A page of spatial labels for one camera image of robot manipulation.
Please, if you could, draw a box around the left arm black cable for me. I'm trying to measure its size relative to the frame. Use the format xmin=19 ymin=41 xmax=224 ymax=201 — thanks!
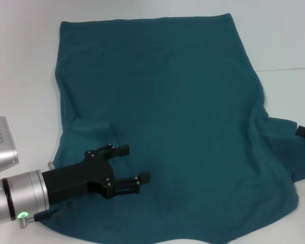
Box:
xmin=33 ymin=203 xmax=72 ymax=222

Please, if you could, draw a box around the teal blue shirt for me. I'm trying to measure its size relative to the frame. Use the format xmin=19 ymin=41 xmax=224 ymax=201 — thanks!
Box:
xmin=37 ymin=13 xmax=305 ymax=244

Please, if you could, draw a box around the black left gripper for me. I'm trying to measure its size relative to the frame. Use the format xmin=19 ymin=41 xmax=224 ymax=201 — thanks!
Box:
xmin=42 ymin=143 xmax=151 ymax=205

